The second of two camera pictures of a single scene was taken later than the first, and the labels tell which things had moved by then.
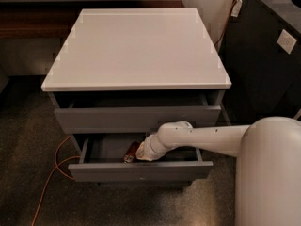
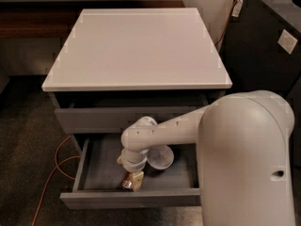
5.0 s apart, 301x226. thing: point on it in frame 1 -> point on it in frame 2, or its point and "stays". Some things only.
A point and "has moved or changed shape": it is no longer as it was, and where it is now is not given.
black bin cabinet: (261, 52) stays
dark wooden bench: (55, 20) stays
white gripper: (150, 150) -> (132, 167)
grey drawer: (102, 158) has moved or changed shape
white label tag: (236, 7) stays
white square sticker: (287, 40) stays
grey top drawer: (134, 120) stays
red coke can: (131, 153) has moved or changed shape
